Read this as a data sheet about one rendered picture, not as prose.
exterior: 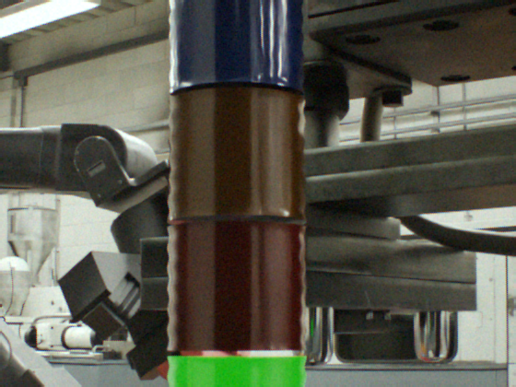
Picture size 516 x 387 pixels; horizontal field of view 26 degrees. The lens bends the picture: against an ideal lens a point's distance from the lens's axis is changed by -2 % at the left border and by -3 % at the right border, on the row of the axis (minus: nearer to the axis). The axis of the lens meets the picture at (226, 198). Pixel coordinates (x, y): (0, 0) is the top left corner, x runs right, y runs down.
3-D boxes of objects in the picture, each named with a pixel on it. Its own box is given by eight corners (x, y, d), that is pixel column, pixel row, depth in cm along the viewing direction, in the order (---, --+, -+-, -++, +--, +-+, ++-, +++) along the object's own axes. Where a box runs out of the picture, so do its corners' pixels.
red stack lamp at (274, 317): (226, 349, 33) (226, 237, 34) (334, 349, 31) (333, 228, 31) (137, 350, 30) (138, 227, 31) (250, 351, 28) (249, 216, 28)
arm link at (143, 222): (222, 259, 94) (190, 192, 97) (193, 244, 89) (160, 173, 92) (155, 300, 95) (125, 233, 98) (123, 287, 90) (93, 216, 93)
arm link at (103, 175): (281, 212, 95) (216, 96, 99) (251, 200, 87) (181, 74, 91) (170, 281, 98) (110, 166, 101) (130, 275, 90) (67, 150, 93)
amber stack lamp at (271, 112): (226, 231, 34) (226, 121, 34) (333, 223, 31) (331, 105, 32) (138, 221, 31) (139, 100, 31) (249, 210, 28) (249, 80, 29)
